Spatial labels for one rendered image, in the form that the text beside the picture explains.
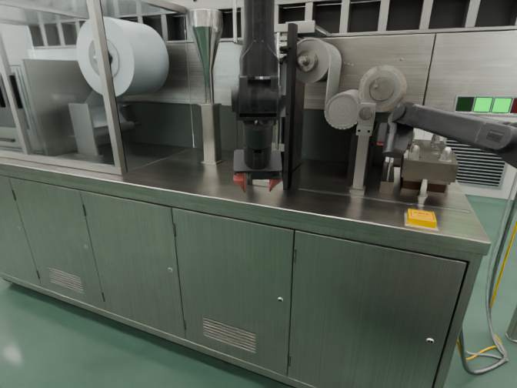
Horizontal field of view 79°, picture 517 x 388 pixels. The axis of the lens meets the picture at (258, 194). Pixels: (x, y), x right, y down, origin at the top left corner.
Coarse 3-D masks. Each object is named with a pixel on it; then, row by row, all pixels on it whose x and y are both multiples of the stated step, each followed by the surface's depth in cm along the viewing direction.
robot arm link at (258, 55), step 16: (256, 0) 46; (272, 0) 47; (256, 16) 47; (272, 16) 47; (256, 32) 48; (272, 32) 48; (256, 48) 49; (272, 48) 49; (240, 64) 50; (256, 64) 50; (272, 64) 50; (240, 80) 51; (256, 80) 53; (272, 80) 51; (240, 96) 52; (256, 96) 52; (272, 96) 52; (240, 112) 55; (256, 112) 55; (272, 112) 55
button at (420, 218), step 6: (408, 210) 92; (414, 210) 91; (420, 210) 91; (408, 216) 89; (414, 216) 87; (420, 216) 87; (426, 216) 87; (432, 216) 87; (408, 222) 88; (414, 222) 87; (420, 222) 86; (426, 222) 86; (432, 222) 85; (432, 228) 86
